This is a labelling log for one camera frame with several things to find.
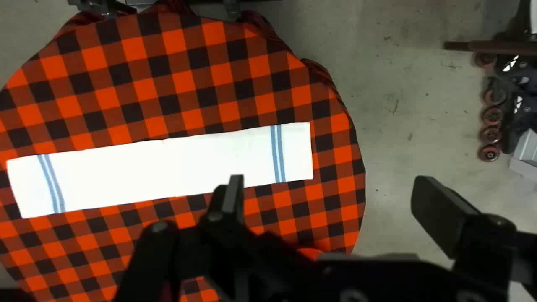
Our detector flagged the orange black checked tablecloth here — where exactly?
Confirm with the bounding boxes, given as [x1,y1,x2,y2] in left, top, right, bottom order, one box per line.
[0,0,367,302]

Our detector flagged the white towel with blue stripes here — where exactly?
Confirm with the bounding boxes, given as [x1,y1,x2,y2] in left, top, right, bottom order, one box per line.
[5,120,315,221]

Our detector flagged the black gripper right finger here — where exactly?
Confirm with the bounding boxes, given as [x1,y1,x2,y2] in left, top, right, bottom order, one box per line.
[413,174,518,283]

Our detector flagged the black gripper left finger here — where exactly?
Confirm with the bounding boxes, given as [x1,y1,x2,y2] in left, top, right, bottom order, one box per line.
[195,174,257,265]

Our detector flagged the dark metal bar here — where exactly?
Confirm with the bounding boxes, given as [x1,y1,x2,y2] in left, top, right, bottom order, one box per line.
[443,38,537,57]

